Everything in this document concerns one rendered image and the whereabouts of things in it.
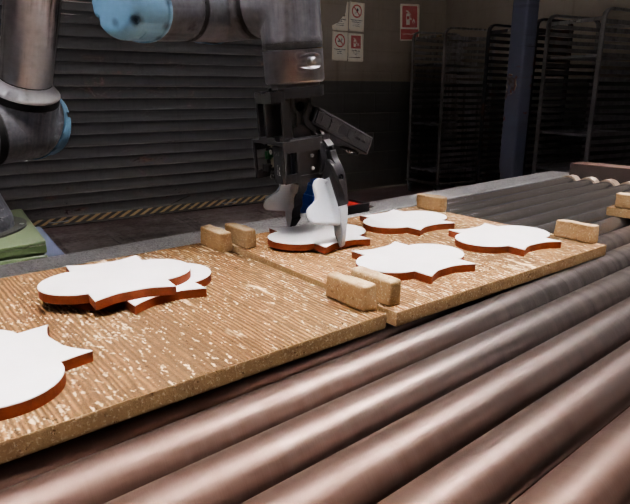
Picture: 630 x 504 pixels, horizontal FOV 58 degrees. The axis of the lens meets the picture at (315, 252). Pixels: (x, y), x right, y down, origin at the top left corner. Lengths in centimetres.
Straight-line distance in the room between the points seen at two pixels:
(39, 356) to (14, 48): 71
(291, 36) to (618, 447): 53
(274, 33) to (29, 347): 44
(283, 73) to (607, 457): 52
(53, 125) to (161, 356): 75
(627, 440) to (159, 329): 37
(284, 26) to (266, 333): 37
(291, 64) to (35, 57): 53
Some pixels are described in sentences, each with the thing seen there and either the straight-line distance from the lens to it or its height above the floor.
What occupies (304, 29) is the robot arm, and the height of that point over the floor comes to 121.
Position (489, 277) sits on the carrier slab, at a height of 94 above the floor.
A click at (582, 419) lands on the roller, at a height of 91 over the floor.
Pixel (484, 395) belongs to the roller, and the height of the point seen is 92.
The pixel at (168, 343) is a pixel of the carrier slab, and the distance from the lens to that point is 50.
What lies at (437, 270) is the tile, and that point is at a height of 95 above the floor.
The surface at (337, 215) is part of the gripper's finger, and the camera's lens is 74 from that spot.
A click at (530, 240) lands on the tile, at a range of 82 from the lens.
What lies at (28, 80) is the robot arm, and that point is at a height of 116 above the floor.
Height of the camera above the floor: 114
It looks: 16 degrees down
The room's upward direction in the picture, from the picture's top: straight up
